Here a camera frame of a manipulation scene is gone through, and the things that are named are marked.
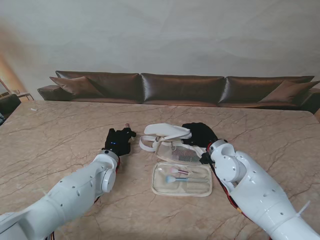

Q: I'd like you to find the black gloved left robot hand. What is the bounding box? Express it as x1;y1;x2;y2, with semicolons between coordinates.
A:
104;126;137;157

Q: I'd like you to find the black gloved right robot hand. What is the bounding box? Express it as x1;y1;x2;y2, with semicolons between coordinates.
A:
181;122;219;148

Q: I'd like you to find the pink bristle white handled brush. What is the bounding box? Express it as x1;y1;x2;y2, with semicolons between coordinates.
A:
167;167;191;176

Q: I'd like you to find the blue handled makeup brush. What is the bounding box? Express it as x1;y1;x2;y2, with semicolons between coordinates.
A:
164;174;210;185

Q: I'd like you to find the cream white cosmetics bag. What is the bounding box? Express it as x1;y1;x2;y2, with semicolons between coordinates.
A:
138;122;215;197

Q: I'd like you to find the brown leather sofa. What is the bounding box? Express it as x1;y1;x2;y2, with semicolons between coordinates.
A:
37;70;320;115

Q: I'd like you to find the brown sofa cushion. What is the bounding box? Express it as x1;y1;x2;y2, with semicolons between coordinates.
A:
49;76;103;99
258;79;320;103

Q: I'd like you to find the small wooden side table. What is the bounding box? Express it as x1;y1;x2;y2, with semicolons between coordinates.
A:
14;91;35;102

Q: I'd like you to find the dark armchair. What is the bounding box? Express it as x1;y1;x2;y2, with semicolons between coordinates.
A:
0;94;22;115

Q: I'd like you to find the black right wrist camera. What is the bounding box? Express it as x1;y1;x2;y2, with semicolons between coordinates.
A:
199;152;211;165

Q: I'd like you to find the red black right arm cable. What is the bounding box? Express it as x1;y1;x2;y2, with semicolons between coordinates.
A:
219;179;251;219

